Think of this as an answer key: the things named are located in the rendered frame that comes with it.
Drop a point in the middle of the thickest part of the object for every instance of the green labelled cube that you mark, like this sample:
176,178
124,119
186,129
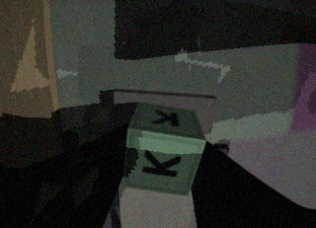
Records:
162,150

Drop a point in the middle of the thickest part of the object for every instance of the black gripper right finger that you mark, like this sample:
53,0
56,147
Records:
227,196

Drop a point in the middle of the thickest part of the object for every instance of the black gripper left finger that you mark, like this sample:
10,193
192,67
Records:
73,190

